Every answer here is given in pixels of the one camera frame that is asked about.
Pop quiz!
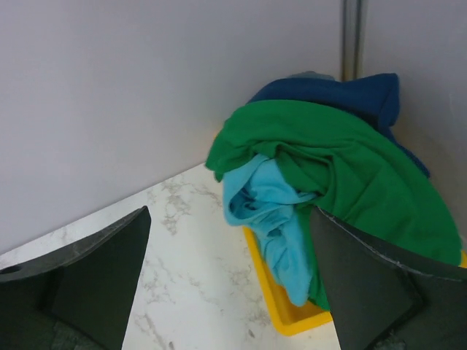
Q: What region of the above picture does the green t shirt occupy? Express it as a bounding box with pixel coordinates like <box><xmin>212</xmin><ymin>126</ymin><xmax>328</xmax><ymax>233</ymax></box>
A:
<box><xmin>206</xmin><ymin>100</ymin><xmax>462</xmax><ymax>309</ymax></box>

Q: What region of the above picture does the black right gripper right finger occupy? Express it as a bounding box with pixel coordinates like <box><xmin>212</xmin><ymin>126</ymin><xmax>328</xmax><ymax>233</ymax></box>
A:
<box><xmin>310</xmin><ymin>208</ymin><xmax>466</xmax><ymax>350</ymax></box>

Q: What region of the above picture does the right aluminium corner post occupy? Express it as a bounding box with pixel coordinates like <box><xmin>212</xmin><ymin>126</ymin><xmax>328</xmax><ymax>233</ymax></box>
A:
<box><xmin>341</xmin><ymin>0</ymin><xmax>363</xmax><ymax>81</ymax></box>

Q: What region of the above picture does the dark blue t shirt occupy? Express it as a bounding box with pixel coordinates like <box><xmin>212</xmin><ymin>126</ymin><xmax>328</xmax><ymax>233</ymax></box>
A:
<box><xmin>250</xmin><ymin>72</ymin><xmax>430</xmax><ymax>176</ymax></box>

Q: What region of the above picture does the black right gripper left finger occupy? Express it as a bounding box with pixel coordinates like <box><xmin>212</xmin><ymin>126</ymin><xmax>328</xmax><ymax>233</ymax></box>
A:
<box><xmin>1</xmin><ymin>206</ymin><xmax>151</xmax><ymax>349</ymax></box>

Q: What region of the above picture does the light blue t shirt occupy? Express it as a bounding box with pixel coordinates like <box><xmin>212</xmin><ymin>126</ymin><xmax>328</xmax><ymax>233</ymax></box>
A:
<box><xmin>223</xmin><ymin>155</ymin><xmax>317</xmax><ymax>306</ymax></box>

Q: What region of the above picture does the yellow plastic tray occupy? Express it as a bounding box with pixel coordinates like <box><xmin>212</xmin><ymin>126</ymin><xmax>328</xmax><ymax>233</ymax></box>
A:
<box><xmin>213</xmin><ymin>131</ymin><xmax>467</xmax><ymax>337</ymax></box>

